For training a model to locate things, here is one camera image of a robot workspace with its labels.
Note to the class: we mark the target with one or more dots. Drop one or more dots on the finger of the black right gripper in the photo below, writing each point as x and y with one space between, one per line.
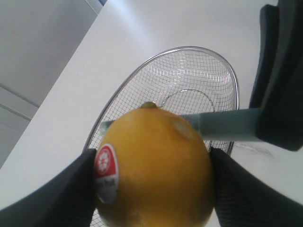
269 32
281 114

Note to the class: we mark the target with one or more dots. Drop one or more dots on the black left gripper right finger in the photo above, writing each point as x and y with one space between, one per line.
242 200

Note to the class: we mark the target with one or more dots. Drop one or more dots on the oval wire mesh basket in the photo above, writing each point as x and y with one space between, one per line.
184 80

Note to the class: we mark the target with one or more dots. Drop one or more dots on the white cabinet doors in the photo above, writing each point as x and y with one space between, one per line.
37 39

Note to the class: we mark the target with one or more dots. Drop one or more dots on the yellow lemon with sticker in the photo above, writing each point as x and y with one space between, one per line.
152 169

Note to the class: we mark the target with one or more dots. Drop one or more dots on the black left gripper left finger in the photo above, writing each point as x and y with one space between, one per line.
65 201

